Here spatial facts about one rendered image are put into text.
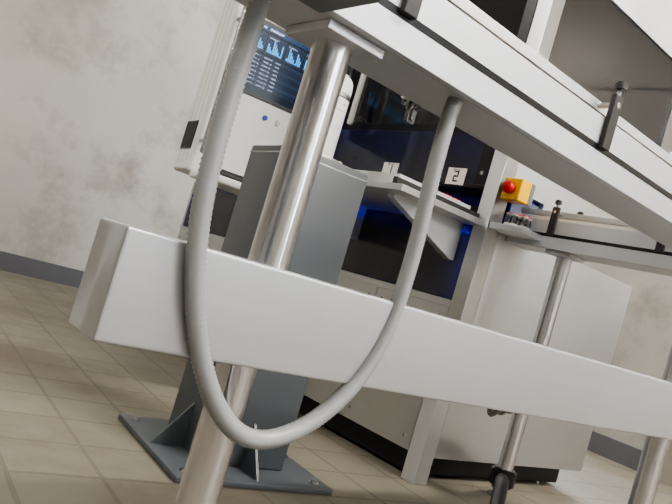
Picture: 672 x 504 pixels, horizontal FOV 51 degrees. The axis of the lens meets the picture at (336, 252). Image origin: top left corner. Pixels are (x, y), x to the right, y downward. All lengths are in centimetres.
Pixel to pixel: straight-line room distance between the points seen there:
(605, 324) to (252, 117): 165
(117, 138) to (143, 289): 442
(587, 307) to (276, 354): 216
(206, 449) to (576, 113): 74
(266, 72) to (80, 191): 243
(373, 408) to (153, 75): 337
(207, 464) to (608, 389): 84
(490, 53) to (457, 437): 167
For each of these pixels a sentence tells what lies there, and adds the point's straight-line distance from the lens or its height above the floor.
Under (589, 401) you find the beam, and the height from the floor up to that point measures 47.
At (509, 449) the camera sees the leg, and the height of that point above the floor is 20.
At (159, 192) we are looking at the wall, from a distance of 524.
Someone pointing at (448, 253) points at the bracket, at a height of 75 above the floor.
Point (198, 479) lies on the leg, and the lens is 87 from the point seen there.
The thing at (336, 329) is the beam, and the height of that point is 50.
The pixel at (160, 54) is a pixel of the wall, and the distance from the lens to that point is 528.
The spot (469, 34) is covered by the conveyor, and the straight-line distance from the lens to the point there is 98.
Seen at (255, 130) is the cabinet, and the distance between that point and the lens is 292.
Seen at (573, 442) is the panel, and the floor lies 20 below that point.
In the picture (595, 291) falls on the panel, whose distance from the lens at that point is 292.
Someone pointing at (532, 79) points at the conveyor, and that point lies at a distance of 108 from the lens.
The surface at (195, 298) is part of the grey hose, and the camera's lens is 75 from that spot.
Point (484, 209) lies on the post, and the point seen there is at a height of 92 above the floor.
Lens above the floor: 56
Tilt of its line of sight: 2 degrees up
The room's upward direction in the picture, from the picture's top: 17 degrees clockwise
